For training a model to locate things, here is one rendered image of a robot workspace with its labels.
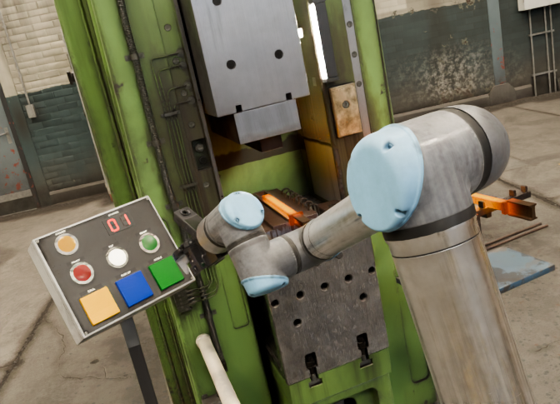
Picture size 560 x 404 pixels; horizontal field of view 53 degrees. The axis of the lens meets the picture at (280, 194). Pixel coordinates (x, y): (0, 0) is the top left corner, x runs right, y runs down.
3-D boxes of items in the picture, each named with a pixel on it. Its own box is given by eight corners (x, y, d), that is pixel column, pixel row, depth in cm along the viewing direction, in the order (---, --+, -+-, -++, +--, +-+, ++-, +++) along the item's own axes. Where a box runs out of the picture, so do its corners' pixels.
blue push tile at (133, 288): (154, 294, 150) (140, 269, 151) (129, 307, 145) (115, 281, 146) (152, 296, 151) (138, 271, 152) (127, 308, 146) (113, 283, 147)
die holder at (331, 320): (389, 346, 195) (369, 226, 184) (287, 386, 186) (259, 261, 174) (326, 289, 247) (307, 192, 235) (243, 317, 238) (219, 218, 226)
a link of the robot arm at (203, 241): (196, 219, 125) (229, 204, 131) (187, 226, 129) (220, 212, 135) (216, 254, 124) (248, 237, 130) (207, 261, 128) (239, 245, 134)
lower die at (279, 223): (322, 234, 185) (317, 210, 183) (264, 252, 180) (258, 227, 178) (281, 206, 224) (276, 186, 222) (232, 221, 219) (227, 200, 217)
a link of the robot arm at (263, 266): (305, 275, 118) (279, 221, 120) (257, 296, 112) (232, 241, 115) (289, 285, 126) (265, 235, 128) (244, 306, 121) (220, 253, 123)
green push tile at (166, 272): (185, 278, 157) (171, 254, 157) (162, 290, 151) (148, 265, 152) (183, 280, 158) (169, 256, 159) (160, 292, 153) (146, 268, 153)
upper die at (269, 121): (301, 128, 176) (295, 98, 173) (240, 145, 171) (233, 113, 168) (262, 118, 215) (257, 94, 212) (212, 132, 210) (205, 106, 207)
